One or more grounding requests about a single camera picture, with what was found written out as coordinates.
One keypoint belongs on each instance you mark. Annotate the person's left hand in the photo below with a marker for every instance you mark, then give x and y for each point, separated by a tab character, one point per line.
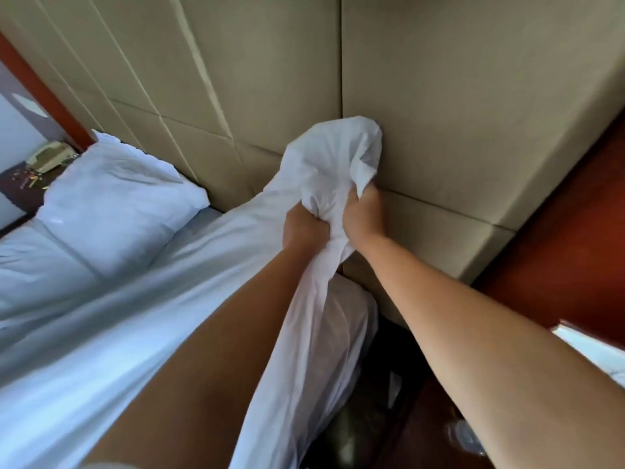
305	234

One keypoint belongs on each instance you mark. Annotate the person's right hand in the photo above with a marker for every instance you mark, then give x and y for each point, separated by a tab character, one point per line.
366	219

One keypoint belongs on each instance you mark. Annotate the white duvet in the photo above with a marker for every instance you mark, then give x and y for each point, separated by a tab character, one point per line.
146	337

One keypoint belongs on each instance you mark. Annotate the white bed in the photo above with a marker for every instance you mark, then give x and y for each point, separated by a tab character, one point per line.
49	273

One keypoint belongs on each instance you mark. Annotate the person's left forearm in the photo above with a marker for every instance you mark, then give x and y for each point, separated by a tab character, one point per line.
205	366

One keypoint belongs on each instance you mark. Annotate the person's right forearm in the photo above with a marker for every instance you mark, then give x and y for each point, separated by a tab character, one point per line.
488	346

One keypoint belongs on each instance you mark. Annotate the beige padded headboard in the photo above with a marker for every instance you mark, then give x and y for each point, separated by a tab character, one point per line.
439	92

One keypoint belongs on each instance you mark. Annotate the white pillow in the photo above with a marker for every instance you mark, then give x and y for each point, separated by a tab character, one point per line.
112	205

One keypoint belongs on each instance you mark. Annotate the wooden nightstand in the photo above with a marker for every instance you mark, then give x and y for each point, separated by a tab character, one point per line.
425	434
10	187

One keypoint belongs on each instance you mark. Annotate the clear water bottle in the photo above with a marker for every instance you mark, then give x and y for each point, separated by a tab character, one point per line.
466	439

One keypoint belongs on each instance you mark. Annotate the beige telephone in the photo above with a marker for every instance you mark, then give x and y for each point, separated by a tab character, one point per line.
49	156

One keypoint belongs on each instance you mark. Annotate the scatter of small coloured pieces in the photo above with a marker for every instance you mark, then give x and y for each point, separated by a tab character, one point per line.
30	180

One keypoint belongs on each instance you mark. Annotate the white shirt sleeve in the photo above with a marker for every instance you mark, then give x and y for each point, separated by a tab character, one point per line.
110	466

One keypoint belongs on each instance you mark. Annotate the white wall socket panel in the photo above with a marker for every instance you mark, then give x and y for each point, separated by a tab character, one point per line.
600	351

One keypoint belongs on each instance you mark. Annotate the white wall switch panel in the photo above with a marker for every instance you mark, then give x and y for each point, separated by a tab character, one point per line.
28	104

